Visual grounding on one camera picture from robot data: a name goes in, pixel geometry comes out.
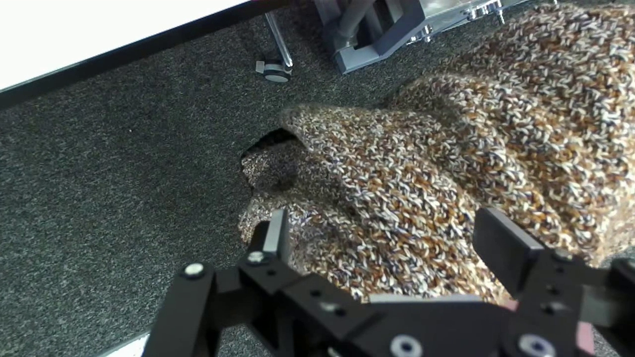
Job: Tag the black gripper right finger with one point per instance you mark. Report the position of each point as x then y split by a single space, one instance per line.
507 245

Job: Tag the grey metal stand base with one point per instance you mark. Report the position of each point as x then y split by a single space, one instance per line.
378 31

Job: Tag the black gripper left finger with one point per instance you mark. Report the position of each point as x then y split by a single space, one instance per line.
265 245

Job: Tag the brown knitted fleece blanket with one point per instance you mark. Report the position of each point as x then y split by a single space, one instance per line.
464 144

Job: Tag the metal table leg with caster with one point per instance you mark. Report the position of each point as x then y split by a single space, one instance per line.
279 51

